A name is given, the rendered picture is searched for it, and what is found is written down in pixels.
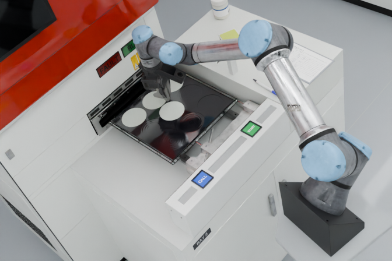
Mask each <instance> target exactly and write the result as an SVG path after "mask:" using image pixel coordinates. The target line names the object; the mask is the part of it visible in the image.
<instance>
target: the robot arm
mask: <svg viewBox="0 0 392 261"><path fill-rule="evenodd" d="M132 39H133V43H134V44H135V48H136V50H137V53H138V55H139V58H140V63H139V64H138V67H139V68H142V71H143V74H142V75H141V77H142V79H141V81H142V84H143V87H144V89H149V90H154V89H156V91H157V92H156V93H154V94H153V96H154V97H157V98H162V99H164V100H165V101H169V100H170V98H171V88H170V80H173V81H175V82H177V83H179V84H182V83H183V81H184V78H185V76H186V72H184V71H182V70H179V69H177V68H175V67H173V66H171V65H175V64H185V65H189V66H191V65H197V64H201V63H208V62H221V61H234V60H241V59H251V60H252V62H253V63H254V65H255V67H256V69H257V70H259V71H262V72H264V73H265V75H266V77H267V79H268V80H269V82H270V84H271V86H272V88H273V89H274V92H275V94H276V95H277V97H278V99H279V101H280V102H281V104H282V106H283V108H284V110H285V112H286V114H287V116H288V117H289V119H290V121H291V123H292V125H293V127H294V129H295V131H296V132H297V134H298V136H299V138H300V141H299V145H298V146H299V148H300V151H301V152H302V157H301V163H302V167H303V169H304V171H305V172H306V173H307V175H309V176H310V177H309V178H308V179H307V180H305V181H304V182H303V183H302V185H301V187H300V188H299V191H300V193H301V195H302V196H303V197H304V198H305V199H306V200H307V201H308V202H309V203H311V204H312V205H313V206H315V207H317V208H318V209H320V210H322V211H324V212H326V213H329V214H332V215H336V216H339V215H341V214H342V213H343V211H344V210H345V208H346V203H347V199H348V194H349V191H350V189H351V188H352V185H353V184H354V183H355V181H356V179H357V178H358V176H359V174H360V173H361V171H362V170H363V168H364V166H365V165H366V163H367V162H368V161H369V160H370V156H371V155H372V149H371V148H370V147H369V146H368V145H366V144H365V143H364V142H362V141H360V140H359V139H357V138H355V137H354V136H352V135H350V134H348V133H346V132H344V131H341V132H340V133H339V134H337V132H336V131H335V129H334V128H333V127H331V126H327V125H326V124H325V122H324V120H323V119H322V117H321V115H320V113H319V111H318V109H317V108H316V106H315V104H314V102H313V100H312V99H311V97H310V95H309V94H308V92H307V90H306V88H305V86H304V85H303V83H302V81H301V79H300V77H299V76H298V74H297V72H296V71H295V69H294V67H293V65H292V63H291V61H290V60H289V56H290V53H291V52H292V49H293V44H294V41H293V36H292V34H291V32H290V31H289V30H288V29H287V28H286V27H283V26H281V25H278V24H274V23H270V22H268V21H266V20H252V21H249V22H248V23H246V24H245V25H244V26H243V28H242V29H241V31H240V34H239V37H238V38H231V39H226V40H216V41H207V42H201V43H192V44H183V43H177V42H173V41H168V40H165V39H163V38H160V37H158V36H156V35H154V34H153V31H152V30H151V28H150V27H149V26H147V25H141V26H138V27H136V28H135V29H133V31H132Z"/></svg>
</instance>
